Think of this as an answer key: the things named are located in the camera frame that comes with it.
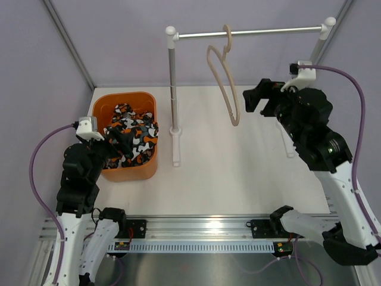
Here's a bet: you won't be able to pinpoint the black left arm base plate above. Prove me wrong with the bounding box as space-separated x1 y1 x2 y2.
116 219 147 239

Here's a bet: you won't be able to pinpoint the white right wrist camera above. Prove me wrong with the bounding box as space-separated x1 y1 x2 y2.
281 60 316 92

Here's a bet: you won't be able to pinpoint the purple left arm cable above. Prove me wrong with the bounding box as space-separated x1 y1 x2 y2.
29 122 126 285

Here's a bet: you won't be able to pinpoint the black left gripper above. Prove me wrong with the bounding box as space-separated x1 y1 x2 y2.
81 128 134 182

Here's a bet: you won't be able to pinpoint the white slotted cable duct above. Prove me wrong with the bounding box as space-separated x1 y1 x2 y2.
107 241 275 254

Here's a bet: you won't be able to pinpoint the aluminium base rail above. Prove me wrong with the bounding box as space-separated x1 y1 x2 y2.
38 214 363 242

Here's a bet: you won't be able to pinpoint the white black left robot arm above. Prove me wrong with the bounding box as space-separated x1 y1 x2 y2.
44 130 133 285

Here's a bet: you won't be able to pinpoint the silver clothes rack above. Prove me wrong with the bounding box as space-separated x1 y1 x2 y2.
165 24 322 167

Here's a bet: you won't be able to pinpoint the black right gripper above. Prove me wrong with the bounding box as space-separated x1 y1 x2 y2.
243 78 306 142

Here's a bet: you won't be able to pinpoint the orange camouflage shorts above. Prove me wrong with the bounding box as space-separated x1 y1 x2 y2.
104 103 159 169

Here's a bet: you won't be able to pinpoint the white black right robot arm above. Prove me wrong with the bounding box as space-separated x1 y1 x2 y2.
242 79 380 266

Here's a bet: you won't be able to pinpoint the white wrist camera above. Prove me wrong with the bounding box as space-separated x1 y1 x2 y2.
281 60 316 92
76 116 104 141

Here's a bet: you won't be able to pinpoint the aluminium frame post left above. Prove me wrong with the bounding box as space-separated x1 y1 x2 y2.
42 0 96 91

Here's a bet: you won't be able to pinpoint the beige wooden hanger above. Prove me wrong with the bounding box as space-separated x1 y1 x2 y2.
207 24 241 128

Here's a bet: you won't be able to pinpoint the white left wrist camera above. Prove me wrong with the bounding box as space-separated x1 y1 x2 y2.
76 116 104 141

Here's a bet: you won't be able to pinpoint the aluminium frame post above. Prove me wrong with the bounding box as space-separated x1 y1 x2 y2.
309 0 357 64
42 0 96 91

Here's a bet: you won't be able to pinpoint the aluminium frame post right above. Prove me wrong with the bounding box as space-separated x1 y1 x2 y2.
309 0 357 64

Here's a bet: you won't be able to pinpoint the orange plastic basket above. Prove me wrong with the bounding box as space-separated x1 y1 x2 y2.
92 92 157 182

